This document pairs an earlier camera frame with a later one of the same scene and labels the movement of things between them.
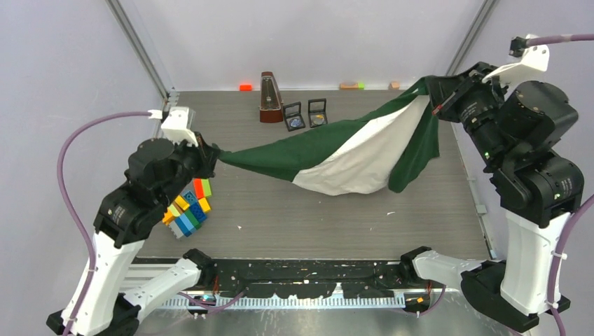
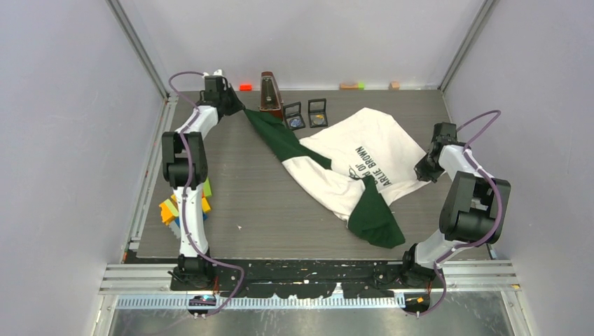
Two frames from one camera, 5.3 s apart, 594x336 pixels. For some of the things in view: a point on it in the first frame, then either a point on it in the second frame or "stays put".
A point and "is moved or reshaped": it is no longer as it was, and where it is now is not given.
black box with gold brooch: (317, 112) stays put
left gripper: (204, 155) → (232, 103)
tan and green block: (351, 86) stays put
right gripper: (447, 99) → (424, 168)
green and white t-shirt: (361, 155) is moved or reshaped
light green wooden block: (206, 187) stays put
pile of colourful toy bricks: (187, 212) stays put
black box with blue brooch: (293, 116) stays put
